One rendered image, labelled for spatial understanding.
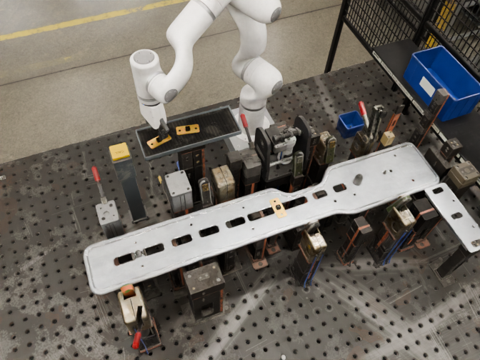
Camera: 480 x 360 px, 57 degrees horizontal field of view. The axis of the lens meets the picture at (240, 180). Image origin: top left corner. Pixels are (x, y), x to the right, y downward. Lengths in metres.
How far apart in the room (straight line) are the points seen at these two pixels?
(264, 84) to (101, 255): 0.89
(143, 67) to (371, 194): 0.97
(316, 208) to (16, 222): 1.28
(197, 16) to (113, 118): 2.04
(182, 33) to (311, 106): 1.20
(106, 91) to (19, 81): 0.67
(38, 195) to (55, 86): 1.62
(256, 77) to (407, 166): 0.71
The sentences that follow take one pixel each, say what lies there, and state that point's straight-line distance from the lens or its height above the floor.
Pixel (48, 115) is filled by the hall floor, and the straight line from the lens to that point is 3.48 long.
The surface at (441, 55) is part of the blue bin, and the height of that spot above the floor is 1.13.
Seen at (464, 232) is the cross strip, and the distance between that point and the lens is 1.84.
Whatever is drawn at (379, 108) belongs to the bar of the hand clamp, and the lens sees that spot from 1.78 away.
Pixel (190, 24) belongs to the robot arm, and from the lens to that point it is 1.39.
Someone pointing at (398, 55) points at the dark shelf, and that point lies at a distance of 2.33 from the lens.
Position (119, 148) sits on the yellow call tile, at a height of 1.16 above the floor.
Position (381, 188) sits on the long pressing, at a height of 1.00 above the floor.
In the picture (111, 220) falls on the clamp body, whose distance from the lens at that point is 1.60.
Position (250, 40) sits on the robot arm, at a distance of 1.67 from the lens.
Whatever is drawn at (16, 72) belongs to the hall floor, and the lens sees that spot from 3.89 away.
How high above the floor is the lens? 2.43
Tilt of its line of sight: 56 degrees down
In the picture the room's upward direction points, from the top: 4 degrees clockwise
